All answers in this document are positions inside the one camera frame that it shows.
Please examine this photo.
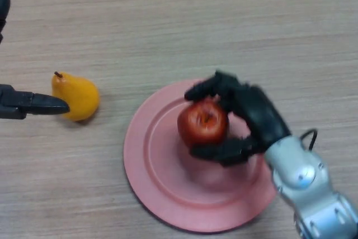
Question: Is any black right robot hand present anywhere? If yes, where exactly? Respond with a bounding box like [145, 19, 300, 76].
[183, 70, 292, 167]

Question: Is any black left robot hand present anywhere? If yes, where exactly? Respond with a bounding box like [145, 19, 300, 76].
[0, 0, 70, 120]

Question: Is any red apple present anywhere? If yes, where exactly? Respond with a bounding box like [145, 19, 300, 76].
[177, 97, 229, 148]

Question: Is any pink round plate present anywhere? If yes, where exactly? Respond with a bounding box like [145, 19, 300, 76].
[123, 79, 278, 233]

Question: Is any yellow pear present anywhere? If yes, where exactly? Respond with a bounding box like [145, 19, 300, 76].
[51, 71, 100, 122]

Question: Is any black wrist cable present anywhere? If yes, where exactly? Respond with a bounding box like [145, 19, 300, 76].
[299, 128, 319, 152]

